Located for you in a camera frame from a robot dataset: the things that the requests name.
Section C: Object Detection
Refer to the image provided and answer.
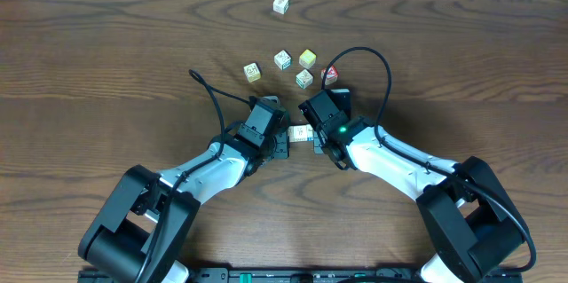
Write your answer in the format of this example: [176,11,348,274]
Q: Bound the cream block with red drawing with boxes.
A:
[288,124,313,143]

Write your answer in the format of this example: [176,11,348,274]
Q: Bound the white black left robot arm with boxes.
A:
[78,116,289,282]

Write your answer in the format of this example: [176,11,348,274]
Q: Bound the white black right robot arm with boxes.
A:
[310,111,537,282]

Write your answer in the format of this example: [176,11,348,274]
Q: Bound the red letter A block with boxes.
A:
[320,66,338,85]

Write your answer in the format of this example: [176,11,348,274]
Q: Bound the white block green side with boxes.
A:
[296,69,314,89]

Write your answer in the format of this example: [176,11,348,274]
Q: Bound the cream block yellow side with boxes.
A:
[243,62,262,83]

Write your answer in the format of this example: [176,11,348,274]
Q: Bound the yellow topped wooden block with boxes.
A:
[298,49,317,69]

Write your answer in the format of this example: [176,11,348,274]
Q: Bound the white block teal side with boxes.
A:
[274,50,292,71]

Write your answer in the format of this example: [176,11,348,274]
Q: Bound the white block at far top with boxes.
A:
[272,0,289,14]

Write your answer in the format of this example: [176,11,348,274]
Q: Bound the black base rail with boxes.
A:
[77,265,523,283]

